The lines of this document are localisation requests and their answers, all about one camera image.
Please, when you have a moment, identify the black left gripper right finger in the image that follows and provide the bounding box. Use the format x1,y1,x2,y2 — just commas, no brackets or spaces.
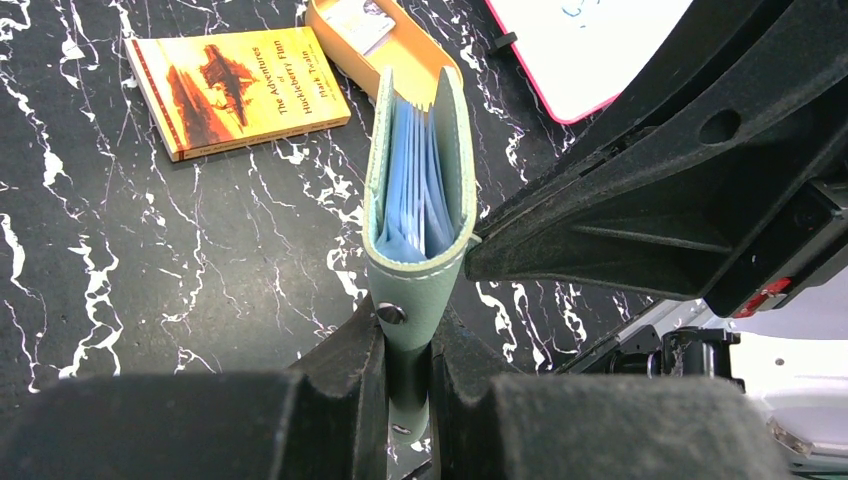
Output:
429,312,790,479

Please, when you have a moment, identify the orange Huckleberry Finn book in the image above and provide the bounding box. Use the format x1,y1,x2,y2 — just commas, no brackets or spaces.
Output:
125,26,351,162

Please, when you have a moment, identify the tan oval tray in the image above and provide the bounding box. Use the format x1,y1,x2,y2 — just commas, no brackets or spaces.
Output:
305,1,459,105

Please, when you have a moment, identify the pink framed whiteboard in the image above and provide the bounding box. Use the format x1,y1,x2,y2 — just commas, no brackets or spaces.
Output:
487,0,691,125

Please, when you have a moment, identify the mint green card holder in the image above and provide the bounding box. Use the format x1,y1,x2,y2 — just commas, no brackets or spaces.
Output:
362,67,477,444

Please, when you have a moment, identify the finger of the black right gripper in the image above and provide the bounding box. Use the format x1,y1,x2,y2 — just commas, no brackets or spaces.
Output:
475,1,847,236

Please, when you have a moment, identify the white card in tray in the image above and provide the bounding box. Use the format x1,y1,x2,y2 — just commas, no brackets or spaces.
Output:
324,0,396,57

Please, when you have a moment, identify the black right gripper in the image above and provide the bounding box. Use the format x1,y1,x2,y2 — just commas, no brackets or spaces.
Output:
466,78,847,387

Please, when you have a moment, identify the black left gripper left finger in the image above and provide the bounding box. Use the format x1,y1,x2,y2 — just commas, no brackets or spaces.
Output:
1,300,388,479

